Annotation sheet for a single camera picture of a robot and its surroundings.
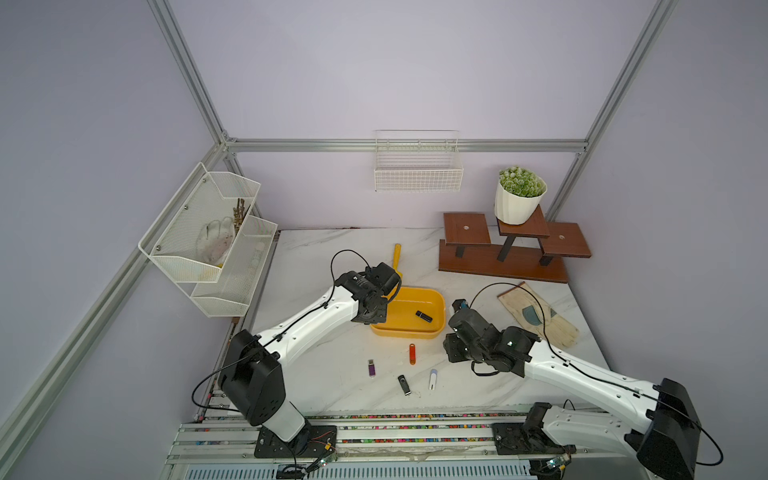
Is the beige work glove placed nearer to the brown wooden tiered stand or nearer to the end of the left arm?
the brown wooden tiered stand

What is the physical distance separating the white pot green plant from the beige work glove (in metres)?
0.29

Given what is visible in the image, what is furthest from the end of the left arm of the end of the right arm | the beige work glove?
the beige work glove

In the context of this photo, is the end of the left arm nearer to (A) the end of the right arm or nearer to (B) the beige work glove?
(A) the end of the right arm

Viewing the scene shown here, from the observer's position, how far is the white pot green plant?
835mm

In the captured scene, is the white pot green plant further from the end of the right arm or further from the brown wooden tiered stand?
the end of the right arm

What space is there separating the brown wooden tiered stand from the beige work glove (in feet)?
0.29

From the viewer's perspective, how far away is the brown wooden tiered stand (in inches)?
37.1

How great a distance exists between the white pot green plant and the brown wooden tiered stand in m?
0.04

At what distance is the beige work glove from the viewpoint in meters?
0.93
